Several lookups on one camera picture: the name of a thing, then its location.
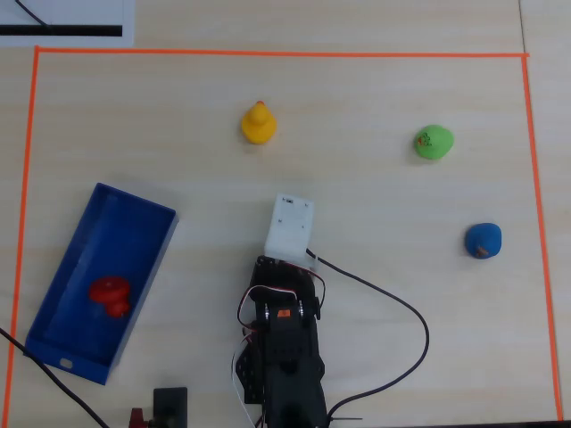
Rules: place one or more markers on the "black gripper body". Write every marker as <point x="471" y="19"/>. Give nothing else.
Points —
<point x="268" y="270"/>

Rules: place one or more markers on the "red rubber duck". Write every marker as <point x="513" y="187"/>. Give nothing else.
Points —
<point x="109" y="294"/>

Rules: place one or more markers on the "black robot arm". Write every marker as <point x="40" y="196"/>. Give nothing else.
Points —
<point x="290" y="356"/>

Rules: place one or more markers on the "yellow rubber duck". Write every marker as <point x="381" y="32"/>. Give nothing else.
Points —
<point x="258" y="127"/>

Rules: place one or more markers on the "blue plastic box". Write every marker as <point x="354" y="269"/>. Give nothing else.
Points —
<point x="89" y="267"/>

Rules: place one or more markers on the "green rubber duck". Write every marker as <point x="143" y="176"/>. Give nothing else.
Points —
<point x="433" y="143"/>

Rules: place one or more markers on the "blue rubber duck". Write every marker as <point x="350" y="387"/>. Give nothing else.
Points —
<point x="484" y="238"/>

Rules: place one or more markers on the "red clamp knob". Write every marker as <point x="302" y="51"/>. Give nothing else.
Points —
<point x="137" y="418"/>

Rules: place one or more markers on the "orange tape strip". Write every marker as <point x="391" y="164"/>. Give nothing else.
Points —
<point x="276" y="53"/>
<point x="21" y="223"/>
<point x="540" y="232"/>

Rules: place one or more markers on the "white paper black print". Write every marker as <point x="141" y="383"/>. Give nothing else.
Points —
<point x="89" y="15"/>

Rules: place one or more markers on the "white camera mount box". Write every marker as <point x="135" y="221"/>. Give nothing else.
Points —
<point x="290" y="227"/>

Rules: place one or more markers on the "black camera stand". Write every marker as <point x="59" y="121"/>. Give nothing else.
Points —
<point x="169" y="403"/>

